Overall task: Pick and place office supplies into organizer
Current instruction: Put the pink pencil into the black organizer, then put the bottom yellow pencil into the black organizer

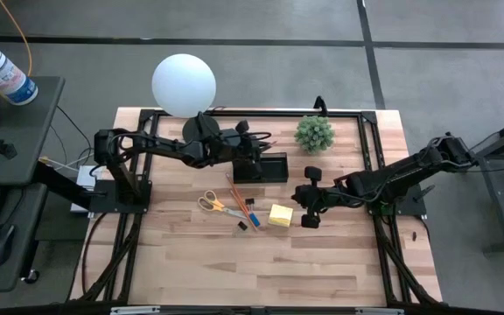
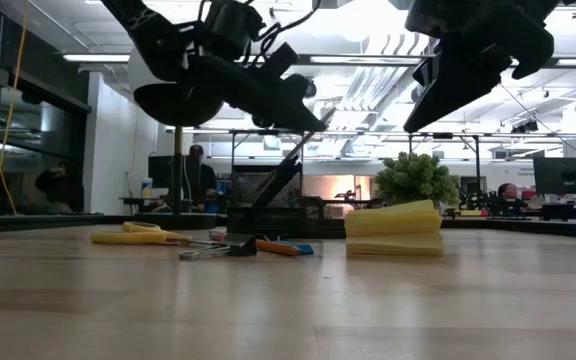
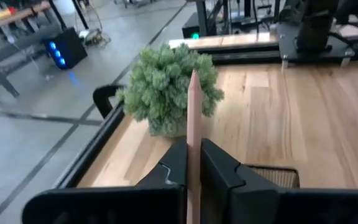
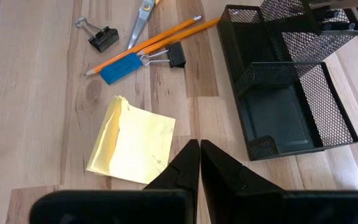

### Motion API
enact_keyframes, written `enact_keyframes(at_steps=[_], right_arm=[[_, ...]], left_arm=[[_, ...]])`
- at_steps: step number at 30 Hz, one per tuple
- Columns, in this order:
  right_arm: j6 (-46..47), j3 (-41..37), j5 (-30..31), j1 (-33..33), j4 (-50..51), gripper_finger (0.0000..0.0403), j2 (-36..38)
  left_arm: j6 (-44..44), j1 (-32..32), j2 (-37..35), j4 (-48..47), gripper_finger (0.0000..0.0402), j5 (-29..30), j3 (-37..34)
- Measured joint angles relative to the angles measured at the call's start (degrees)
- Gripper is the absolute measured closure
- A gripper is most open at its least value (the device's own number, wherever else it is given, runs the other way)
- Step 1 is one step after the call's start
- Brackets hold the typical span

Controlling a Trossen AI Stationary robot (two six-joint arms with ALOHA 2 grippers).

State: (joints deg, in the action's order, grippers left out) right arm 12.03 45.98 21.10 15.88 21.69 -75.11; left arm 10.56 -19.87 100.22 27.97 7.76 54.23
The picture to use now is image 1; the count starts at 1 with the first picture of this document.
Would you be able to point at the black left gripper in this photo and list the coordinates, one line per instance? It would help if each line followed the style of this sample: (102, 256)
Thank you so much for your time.
(243, 146)

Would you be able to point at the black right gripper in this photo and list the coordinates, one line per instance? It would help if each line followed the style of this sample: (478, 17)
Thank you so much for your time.
(315, 197)

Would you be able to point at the black mesh desk organizer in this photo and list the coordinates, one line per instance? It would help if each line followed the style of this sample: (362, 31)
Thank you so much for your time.
(276, 168)

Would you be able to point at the yellow sticky note pad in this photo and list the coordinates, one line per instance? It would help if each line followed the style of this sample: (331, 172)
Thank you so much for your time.
(280, 215)

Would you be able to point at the black binder clip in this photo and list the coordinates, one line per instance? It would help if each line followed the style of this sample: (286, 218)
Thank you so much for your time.
(242, 226)
(249, 202)

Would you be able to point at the blue eraser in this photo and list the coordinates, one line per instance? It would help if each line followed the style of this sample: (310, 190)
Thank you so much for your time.
(254, 219)

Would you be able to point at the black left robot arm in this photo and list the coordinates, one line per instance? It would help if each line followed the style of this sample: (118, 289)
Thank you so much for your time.
(164, 149)

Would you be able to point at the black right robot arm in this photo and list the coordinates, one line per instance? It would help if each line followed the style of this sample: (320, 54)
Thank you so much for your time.
(392, 179)

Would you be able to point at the green potted plant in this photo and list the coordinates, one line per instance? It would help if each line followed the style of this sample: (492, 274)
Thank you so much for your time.
(314, 133)

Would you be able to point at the white globe table lamp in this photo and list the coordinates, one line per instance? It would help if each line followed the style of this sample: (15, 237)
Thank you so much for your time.
(184, 85)

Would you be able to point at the white box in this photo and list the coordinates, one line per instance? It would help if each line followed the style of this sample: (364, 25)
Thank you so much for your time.
(85, 179)

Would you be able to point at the black metal stand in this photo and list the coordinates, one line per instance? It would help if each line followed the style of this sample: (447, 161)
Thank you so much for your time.
(494, 197)

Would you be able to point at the black side desk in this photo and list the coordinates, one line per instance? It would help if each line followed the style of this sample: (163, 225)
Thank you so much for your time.
(29, 131)

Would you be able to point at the white wipes canister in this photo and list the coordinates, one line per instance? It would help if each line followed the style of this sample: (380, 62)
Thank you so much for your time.
(2, 74)

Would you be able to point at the black computer mouse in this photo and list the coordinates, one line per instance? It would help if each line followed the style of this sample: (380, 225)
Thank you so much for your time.
(0, 245)

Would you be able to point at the black aluminium table frame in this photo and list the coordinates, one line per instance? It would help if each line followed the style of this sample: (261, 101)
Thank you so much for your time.
(278, 113)

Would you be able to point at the black clamp mount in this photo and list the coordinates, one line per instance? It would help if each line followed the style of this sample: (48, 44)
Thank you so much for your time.
(320, 106)

